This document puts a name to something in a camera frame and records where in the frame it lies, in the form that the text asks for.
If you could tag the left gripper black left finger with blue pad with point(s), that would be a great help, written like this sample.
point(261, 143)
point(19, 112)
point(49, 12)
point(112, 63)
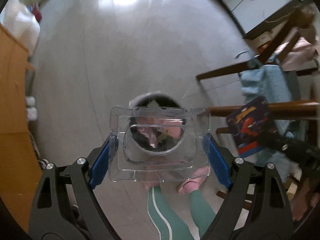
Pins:
point(65, 206)

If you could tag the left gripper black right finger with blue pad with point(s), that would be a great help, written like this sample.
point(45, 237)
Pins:
point(256, 205)

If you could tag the spider-man printed box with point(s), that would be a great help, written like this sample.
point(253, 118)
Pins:
point(247, 123)

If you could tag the clear plastic tray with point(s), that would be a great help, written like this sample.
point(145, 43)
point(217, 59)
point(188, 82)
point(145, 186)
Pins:
point(129, 161)

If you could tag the round metal trash bin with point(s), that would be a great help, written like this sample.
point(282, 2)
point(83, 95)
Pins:
point(150, 99)

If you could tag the dark wooden chair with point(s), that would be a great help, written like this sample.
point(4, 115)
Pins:
point(294, 110)

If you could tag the orange wooden cabinet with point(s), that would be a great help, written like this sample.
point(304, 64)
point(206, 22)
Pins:
point(20, 170)

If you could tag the right green trouser leg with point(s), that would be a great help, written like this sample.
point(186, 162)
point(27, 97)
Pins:
point(201, 212)

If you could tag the green trouser leg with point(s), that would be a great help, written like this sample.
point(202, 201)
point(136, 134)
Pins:
point(201, 212)
point(163, 217)

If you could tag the right pink slipper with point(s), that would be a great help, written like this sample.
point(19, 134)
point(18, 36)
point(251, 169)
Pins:
point(194, 183)

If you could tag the pink slipper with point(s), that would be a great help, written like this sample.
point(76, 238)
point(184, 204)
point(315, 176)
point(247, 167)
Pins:
point(194, 183)
point(150, 185)

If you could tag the light blue towel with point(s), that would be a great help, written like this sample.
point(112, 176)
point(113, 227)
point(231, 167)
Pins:
point(276, 86)

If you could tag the left pink slipper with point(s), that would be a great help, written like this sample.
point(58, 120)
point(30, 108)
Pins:
point(150, 185)

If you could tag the left green trouser leg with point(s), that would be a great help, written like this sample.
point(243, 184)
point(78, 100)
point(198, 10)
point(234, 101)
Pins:
point(163, 217)

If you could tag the pink cloth on chair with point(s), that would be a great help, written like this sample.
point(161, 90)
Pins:
point(301, 48)

